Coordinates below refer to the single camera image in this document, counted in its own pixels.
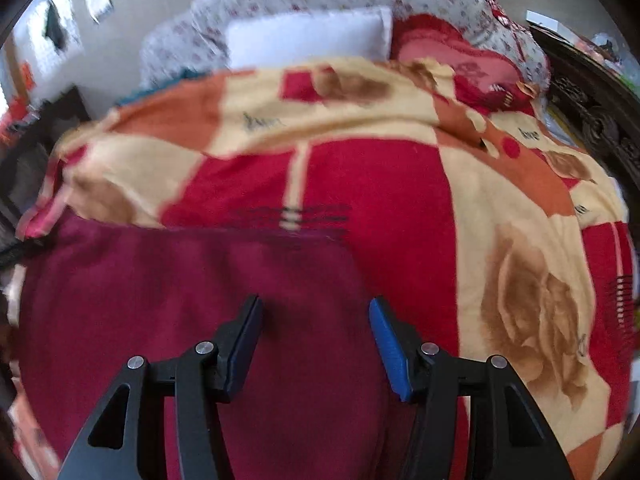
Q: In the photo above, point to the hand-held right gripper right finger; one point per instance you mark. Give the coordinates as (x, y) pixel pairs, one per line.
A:
(392, 350)

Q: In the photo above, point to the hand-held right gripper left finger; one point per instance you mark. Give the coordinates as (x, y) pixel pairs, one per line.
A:
(240, 345)

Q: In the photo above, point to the maroon fleece garment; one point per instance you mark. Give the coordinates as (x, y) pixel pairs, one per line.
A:
(150, 300)

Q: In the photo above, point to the printed checkered rose blanket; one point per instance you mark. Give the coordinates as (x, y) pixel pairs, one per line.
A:
(375, 175)

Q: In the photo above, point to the teal cloth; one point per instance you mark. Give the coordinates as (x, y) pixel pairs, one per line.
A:
(165, 84)

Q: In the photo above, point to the dark side furniture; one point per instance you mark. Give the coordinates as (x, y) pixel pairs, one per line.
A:
(35, 150)

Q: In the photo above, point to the red ruffled pillow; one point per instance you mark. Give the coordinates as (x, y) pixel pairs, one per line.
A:
(440, 55)

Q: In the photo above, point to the white pillow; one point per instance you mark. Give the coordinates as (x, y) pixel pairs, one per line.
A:
(305, 35)

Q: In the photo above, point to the dark carved wooden cabinet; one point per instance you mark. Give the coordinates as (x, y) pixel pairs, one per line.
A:
(595, 105)

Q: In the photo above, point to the dark hanging cloth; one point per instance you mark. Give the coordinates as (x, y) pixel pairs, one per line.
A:
(55, 25)

